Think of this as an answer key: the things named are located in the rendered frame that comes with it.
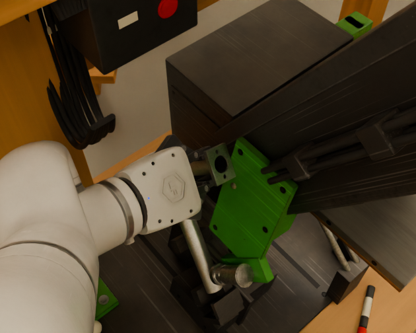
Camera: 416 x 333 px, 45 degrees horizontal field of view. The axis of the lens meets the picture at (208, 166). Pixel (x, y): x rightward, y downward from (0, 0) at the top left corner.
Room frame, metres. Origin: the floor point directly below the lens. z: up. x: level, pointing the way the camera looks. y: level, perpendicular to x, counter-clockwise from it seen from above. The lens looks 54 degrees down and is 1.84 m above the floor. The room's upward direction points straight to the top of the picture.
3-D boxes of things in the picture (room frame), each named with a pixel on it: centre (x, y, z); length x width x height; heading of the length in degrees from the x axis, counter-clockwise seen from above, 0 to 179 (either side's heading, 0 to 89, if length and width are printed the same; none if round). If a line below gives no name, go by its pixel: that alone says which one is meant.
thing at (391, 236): (0.50, -0.23, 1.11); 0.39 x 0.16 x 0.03; 40
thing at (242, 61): (0.70, -0.10, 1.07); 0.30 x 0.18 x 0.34; 130
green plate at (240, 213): (0.43, -0.09, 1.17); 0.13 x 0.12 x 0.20; 130
